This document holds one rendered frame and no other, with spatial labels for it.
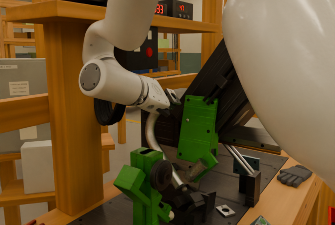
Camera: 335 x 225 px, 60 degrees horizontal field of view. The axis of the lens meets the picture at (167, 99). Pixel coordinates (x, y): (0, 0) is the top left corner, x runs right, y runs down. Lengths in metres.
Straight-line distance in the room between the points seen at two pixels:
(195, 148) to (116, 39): 0.49
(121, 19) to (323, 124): 0.40
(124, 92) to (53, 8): 0.28
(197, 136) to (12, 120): 0.55
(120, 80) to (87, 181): 0.50
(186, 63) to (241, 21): 11.29
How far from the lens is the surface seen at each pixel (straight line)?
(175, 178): 0.86
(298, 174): 1.31
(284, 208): 1.10
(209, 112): 0.91
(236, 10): 0.26
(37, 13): 0.85
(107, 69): 0.63
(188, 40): 11.49
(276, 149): 0.97
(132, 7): 0.52
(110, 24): 0.56
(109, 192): 1.19
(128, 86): 0.67
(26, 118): 0.98
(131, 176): 0.69
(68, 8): 0.80
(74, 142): 0.98
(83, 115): 0.99
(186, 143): 0.95
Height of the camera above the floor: 1.42
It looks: 10 degrees down
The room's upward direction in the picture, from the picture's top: straight up
